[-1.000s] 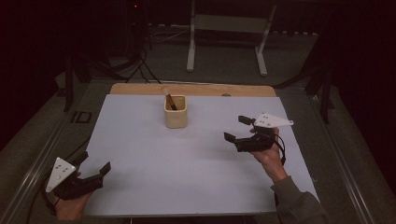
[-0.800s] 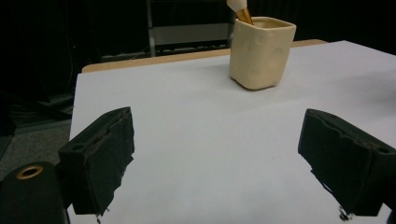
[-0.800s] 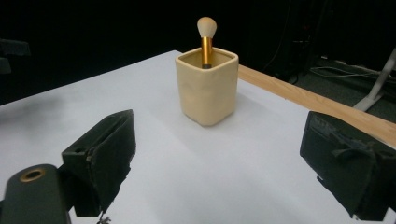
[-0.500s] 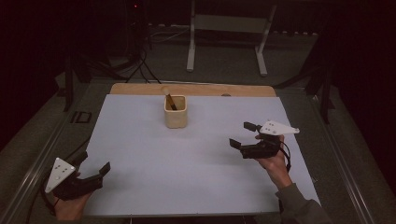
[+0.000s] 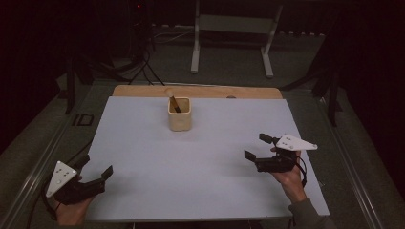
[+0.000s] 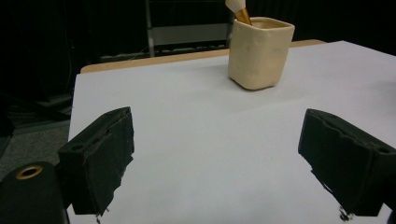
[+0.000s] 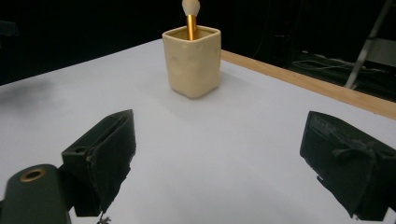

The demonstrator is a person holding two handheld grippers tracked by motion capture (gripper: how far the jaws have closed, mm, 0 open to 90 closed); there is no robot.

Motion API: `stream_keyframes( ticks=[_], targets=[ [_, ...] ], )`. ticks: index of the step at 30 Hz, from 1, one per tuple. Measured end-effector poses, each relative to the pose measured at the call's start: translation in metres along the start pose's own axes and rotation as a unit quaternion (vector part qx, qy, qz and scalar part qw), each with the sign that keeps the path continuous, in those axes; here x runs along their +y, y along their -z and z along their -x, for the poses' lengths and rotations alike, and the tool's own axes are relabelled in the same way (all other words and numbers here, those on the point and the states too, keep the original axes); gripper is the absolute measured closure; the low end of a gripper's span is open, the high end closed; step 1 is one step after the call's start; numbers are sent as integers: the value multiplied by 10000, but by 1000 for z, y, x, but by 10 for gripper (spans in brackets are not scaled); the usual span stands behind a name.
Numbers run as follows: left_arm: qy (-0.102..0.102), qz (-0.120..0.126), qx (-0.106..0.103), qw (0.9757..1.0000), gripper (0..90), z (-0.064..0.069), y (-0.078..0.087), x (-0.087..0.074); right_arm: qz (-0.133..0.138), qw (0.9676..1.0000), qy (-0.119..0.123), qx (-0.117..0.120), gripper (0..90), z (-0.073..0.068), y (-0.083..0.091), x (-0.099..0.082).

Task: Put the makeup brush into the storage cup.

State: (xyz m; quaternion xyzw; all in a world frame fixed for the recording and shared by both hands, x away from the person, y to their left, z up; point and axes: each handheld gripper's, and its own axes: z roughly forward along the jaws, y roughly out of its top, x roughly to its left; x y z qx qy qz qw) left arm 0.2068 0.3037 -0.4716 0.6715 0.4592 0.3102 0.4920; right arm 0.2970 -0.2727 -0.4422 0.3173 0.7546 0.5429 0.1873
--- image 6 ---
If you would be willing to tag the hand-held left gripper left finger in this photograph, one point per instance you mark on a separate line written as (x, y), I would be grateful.
(96, 161)

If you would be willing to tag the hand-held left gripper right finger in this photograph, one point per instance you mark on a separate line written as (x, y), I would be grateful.
(348, 165)

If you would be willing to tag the cream square ceramic cup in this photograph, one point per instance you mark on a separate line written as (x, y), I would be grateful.
(258, 56)

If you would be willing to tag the white metal stand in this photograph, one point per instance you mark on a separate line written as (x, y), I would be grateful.
(186, 34)

